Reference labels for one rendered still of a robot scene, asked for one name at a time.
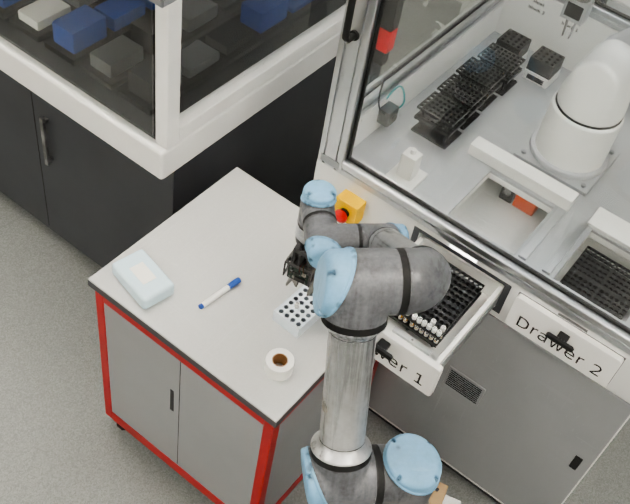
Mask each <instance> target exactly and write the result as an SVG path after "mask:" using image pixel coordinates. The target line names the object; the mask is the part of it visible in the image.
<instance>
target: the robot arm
mask: <svg viewBox="0 0 630 504"><path fill-rule="evenodd" d="M336 196H337V192H336V189H335V187H334V186H333V185H332V184H331V183H329V182H327V181H325V180H319V179H318V180H312V181H310V182H308V183H307V184H306V185H305V186H304V188H303V192H302V195H301V197H300V198H301V202H300V208H299V214H298V219H297V224H296V230H295V235H296V237H295V240H296V243H297V244H296V245H295V247H294V249H293V250H292V252H291V253H290V254H289V256H288V257H287V258H286V260H285V262H284V268H283V274H282V275H283V276H284V274H285V273H286V271H287V277H289V278H288V280H287V282H286V286H287V285H288V284H289V283H290V282H291V281H292V282H293V284H294V286H295V287H297V286H298V284H299V283H301V284H303V285H305V286H308V288H309V289H308V291H307V296H309V295H310V294H312V293H313V308H314V312H315V314H316V315H317V316H319V317H321V322H322V324H323V326H324V327H325V328H326V329H328V340H327V352H326V363H325V375H324V386H323V397H322V409H321V421H320V430H319V431H317V432H316V433H315V434H314V435H313V437H312V439H311V443H310V446H306V447H303V448H302V449H301V465H302V474H303V481H304V487H305V493H306V498H307V502H308V504H430V502H429V498H430V497H431V495H432V493H433V491H434V490H435V489H436V488H437V486H438V484H439V481H440V476H441V472H442V463H441V459H440V456H439V454H438V452H437V450H436V449H435V447H434V446H433V445H432V444H431V443H429V442H428V441H427V440H426V439H425V438H423V437H421V436H419V435H416V434H410V433H404V434H400V435H397V436H395V437H393V438H392V439H390V440H389V441H388V442H387V444H371V442H370V440H369V438H368V437H367V436H366V426H367V417H368V409H369V400H370V391H371V382H372V374H373V365H374V356H375V348H376V339H377V335H379V334H380V333H382V332H383V331H384V330H385V329H386V327H387V322H388V316H395V315H412V314H417V313H421V312H424V311H426V310H428V309H430V308H432V307H434V306H435V305H436V304H438V303H439V302H440V301H441V300H442V299H443V298H444V296H445V295H446V293H447V291H448V290H449V287H450V284H451V278H452V275H451V268H450V265H449V263H448V261H447V260H446V258H445V257H444V256H443V255H442V254H441V253H440V252H438V251H437V250H435V249H434V248H432V247H429V246H425V245H418V244H416V243H414V242H413V241H411V240H410V239H409V232H408V230H407V227H406V226H405V225H404V224H396V223H392V222H389V223H337V218H336V213H335V204H336V201H337V199H336ZM289 261H290V262H289ZM286 264H287V267H286ZM285 267H286V268H285Z"/></svg>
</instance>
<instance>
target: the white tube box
mask: <svg viewBox="0 0 630 504"><path fill-rule="evenodd" d="M308 289H309V288H308V286H305V285H303V286H302V287H301V288H299V289H298V290H297V291H296V292H295V293H294V294H292V295H291V296H290V297H289V298H288V299H287V300H286V301H284V302H283V303H282V304H281V305H280V306H279V307H277V308H276V309H275V310H274V312H273V318H272V320H274V321H275V322H276V323H277V324H279V325H280V326H281V327H283V328H284V329H285V330H287V331H288V332H289V333H291V334H292V335H293V336H294V337H296V338H299V337H300V336H301V335H302V334H303V333H304V332H305V331H306V330H307V329H308V328H310V327H311V326H312V325H313V324H314V323H315V322H316V321H317V320H318V319H319V318H321V317H319V316H317V315H316V314H315V312H314V308H313V293H312V294H310V295H309V296H307V291H308ZM295 302H299V303H300V306H299V309H295V308H294V307H295Z"/></svg>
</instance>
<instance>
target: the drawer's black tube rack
mask: <svg viewBox="0 0 630 504"><path fill-rule="evenodd" d="M448 263H449V262H448ZM449 265H450V267H452V269H451V275H452V278H451V284H450V287H449V290H448V291H447V293H446V295H445V296H444V298H443V299H442V300H441V301H440V302H439V303H438V304H436V305H435V306H434V307H432V308H430V309H428V310H426V311H424V312H421V313H417V315H418V316H417V317H422V320H426V321H427V324H428V323H430V322H431V320H432V319H435V320H436V324H435V325H434V326H435V327H437V331H438V330H440V328H441V326H442V325H444V326H446V330H445V332H442V334H443V336H442V338H441V339H439V341H438V343H437V344H436V343H434V339H435V337H434V338H433V340H429V336H430V334H429V335H428V337H425V336H424V333H425V331H424V332H423V334H421V333H419V330H420V327H419V329H418V330H415V329H414V327H415V324H414V326H413V327H410V326H409V325H410V321H409V320H408V321H407V323H404V322H403V319H404V317H403V318H402V319H401V320H400V319H398V317H399V315H395V316H389V317H390V318H392V319H393V320H395V321H396V322H397V323H399V324H400V325H402V326H403V327H405V328H406V330H407V331H408V330H409V331H411V332H412V333H414V334H415V335H417V336H418V337H420V338H421V339H423V340H424V341H426V342H427V343H428V344H430V346H431V347H434V348H436V347H437V346H438V344H439V343H440V342H441V341H442V340H443V339H444V337H445V336H446V335H447V334H448V333H449V332H450V330H451V329H452V328H453V327H454V326H455V325H456V324H457V322H458V321H459V320H460V319H461V318H462V317H463V315H464V314H465V313H466V312H467V311H468V310H469V308H470V307H471V306H472V305H473V304H474V303H475V301H476V300H477V299H478V298H479V297H480V296H481V294H482V292H481V291H482V289H483V288H484V287H485V285H484V284H482V283H481V282H479V281H477V280H476V279H474V278H473V277H471V276H470V275H468V274H466V273H465V272H463V271H462V270H460V269H459V268H457V267H455V266H454V265H452V264H451V263H449ZM455 271H458V272H459V273H456V272H455ZM460 274H463V276H461V275H460ZM464 277H468V279H465V278H464ZM469 280H472V281H473V282H470V281H469ZM474 283H477V284H478V285H475V284H474ZM479 286H482V288H480V287H479ZM434 326H432V327H434Z"/></svg>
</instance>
